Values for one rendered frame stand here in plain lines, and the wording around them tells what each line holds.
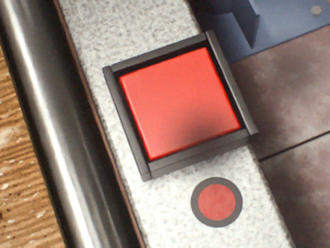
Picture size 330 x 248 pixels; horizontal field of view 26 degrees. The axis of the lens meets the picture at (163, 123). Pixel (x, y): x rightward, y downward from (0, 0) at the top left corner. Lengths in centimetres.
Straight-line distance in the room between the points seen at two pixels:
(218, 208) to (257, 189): 3
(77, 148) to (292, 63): 108
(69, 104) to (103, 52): 4
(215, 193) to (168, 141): 4
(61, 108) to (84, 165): 4
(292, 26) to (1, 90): 112
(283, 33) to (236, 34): 10
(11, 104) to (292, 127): 104
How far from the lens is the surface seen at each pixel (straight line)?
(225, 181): 45
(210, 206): 44
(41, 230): 43
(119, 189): 49
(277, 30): 152
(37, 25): 50
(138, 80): 46
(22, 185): 43
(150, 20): 49
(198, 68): 46
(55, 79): 48
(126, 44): 48
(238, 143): 44
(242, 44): 150
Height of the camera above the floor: 134
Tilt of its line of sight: 69 degrees down
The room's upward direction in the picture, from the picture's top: 7 degrees counter-clockwise
